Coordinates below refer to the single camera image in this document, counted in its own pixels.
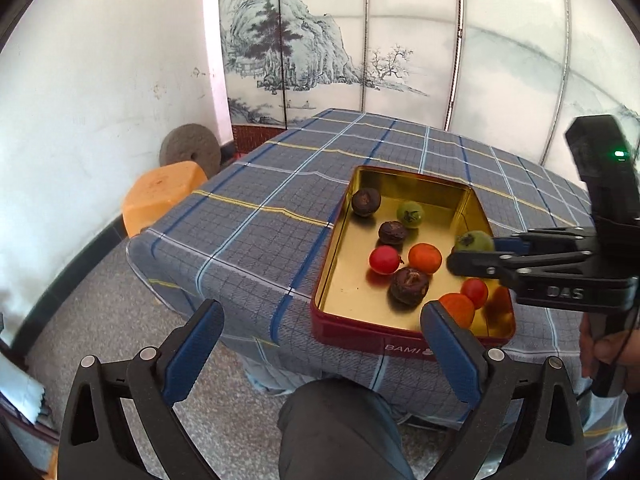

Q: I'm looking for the green round fruit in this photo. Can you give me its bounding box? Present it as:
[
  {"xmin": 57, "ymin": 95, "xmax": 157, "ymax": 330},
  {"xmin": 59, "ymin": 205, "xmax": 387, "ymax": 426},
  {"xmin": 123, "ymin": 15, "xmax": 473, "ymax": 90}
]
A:
[{"xmin": 452, "ymin": 230, "xmax": 495, "ymax": 252}]

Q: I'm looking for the dark brown mangosteen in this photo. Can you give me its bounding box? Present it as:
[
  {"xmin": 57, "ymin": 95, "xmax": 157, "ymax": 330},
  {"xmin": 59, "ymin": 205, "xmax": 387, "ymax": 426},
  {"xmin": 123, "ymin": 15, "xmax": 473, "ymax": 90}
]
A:
[
  {"xmin": 350, "ymin": 188, "xmax": 382, "ymax": 218},
  {"xmin": 378, "ymin": 221, "xmax": 408, "ymax": 246},
  {"xmin": 388, "ymin": 266, "xmax": 431, "ymax": 307}
]

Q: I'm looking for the person's right hand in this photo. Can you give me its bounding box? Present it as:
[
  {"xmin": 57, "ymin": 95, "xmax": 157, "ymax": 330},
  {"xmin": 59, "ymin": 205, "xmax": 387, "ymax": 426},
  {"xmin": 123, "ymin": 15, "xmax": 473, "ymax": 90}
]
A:
[{"xmin": 579, "ymin": 314, "xmax": 640, "ymax": 392}]

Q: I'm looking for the small red tomato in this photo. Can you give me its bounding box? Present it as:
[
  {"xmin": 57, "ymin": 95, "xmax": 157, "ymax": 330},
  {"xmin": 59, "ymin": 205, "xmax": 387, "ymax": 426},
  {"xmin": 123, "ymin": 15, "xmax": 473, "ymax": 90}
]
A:
[
  {"xmin": 460, "ymin": 278, "xmax": 489, "ymax": 310},
  {"xmin": 369, "ymin": 245, "xmax": 404, "ymax": 275}
]

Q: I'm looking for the orange tangerine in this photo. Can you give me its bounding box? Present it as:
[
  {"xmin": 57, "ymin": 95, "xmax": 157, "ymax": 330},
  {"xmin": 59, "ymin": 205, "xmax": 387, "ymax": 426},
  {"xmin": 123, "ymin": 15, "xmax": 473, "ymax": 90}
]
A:
[
  {"xmin": 438, "ymin": 292, "xmax": 475, "ymax": 328},
  {"xmin": 408, "ymin": 243, "xmax": 442, "ymax": 275}
]

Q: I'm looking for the white cloth on chair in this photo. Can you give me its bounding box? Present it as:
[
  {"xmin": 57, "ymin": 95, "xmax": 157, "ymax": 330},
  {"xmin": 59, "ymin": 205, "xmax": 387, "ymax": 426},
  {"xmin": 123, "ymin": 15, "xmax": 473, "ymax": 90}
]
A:
[{"xmin": 0, "ymin": 354, "xmax": 44, "ymax": 425}]

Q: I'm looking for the red gold toffee tin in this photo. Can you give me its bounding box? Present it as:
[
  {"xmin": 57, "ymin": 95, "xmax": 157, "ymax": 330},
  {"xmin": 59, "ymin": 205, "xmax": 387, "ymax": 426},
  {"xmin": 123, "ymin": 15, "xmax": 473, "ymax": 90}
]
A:
[{"xmin": 311, "ymin": 166, "xmax": 516, "ymax": 360}]

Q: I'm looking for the person's dark trouser knee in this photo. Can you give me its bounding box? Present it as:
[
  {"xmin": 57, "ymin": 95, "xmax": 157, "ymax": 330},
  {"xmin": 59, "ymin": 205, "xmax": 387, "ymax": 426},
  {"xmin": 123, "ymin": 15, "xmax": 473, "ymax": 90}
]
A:
[{"xmin": 278, "ymin": 378, "xmax": 414, "ymax": 480}]

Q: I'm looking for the painted folding screen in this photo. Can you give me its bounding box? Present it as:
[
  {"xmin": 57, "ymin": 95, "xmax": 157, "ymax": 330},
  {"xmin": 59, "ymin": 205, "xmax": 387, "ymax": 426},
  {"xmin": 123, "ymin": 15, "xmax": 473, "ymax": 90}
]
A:
[{"xmin": 219, "ymin": 0, "xmax": 639, "ymax": 179}]

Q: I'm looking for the grey plaid tablecloth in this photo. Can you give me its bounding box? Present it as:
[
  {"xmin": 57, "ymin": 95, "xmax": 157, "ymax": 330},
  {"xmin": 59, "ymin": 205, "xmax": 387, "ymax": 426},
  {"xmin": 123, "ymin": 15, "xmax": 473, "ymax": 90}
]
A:
[{"xmin": 127, "ymin": 108, "xmax": 590, "ymax": 427}]

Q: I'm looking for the orange plastic stool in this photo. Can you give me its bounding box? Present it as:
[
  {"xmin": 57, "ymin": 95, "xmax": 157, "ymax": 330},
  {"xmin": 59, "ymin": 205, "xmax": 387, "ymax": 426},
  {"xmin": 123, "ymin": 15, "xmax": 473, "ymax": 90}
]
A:
[{"xmin": 122, "ymin": 160, "xmax": 207, "ymax": 237}]

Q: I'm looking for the round stone millstone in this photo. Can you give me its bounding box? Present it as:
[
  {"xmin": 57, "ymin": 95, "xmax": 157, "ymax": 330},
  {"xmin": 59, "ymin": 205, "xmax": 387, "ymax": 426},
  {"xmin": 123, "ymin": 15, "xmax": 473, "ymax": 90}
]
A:
[{"xmin": 158, "ymin": 124, "xmax": 221, "ymax": 178}]

